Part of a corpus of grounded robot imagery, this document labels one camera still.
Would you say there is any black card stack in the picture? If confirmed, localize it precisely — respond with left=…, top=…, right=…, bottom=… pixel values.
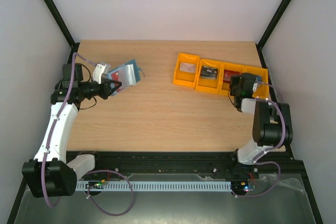
left=200, top=66, right=218, bottom=80

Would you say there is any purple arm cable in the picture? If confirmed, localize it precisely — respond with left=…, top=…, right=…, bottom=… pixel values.
left=43, top=52, right=134, bottom=216
left=230, top=82, right=286, bottom=199

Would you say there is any white patterned card stack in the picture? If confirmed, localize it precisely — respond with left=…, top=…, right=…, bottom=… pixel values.
left=179, top=62, right=196, bottom=73

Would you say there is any black corner frame post left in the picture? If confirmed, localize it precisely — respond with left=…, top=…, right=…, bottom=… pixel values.
left=43, top=0, right=79, bottom=49

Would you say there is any grey metal front plate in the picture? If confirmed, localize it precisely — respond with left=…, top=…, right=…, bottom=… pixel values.
left=15, top=174, right=315, bottom=223

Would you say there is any light blue slotted cable duct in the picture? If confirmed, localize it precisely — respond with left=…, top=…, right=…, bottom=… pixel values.
left=76, top=181, right=232, bottom=192

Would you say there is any black corner frame post right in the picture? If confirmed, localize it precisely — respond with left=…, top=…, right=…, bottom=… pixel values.
left=257, top=0, right=309, bottom=49

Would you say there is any yellow plastic bin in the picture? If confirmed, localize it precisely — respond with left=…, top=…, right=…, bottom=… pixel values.
left=173, top=52, right=200, bottom=88
left=195, top=58, right=223, bottom=94
left=218, top=62, right=246, bottom=95
left=245, top=66, right=269, bottom=98

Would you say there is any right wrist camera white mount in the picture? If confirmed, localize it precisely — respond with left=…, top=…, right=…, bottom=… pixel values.
left=253, top=75, right=262, bottom=97

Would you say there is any black corner frame post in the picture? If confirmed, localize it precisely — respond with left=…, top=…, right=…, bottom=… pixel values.
left=257, top=0, right=309, bottom=49
left=43, top=0, right=79, bottom=49

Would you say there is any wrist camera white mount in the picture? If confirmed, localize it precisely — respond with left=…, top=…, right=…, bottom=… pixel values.
left=92, top=62, right=111, bottom=84
left=253, top=75, right=262, bottom=97

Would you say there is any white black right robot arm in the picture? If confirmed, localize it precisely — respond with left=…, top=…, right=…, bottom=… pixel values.
left=228, top=72, right=293, bottom=178

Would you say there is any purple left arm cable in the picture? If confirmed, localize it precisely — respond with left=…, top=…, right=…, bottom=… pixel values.
left=43, top=52, right=134, bottom=216

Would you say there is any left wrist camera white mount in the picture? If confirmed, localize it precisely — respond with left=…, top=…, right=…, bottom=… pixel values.
left=92, top=62, right=111, bottom=84

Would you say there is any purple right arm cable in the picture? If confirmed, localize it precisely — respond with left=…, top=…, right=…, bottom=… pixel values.
left=230, top=82, right=286, bottom=199

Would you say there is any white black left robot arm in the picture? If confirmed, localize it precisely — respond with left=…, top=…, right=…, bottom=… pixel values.
left=22, top=63, right=121, bottom=198

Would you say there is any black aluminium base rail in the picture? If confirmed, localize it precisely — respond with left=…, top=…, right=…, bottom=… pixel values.
left=92, top=151, right=308, bottom=181

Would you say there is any teal card holder wallet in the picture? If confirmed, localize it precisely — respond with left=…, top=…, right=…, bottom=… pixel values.
left=107, top=59, right=145, bottom=93

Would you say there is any red card stack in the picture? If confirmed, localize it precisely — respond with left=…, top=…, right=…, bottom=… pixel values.
left=223, top=69, right=241, bottom=81

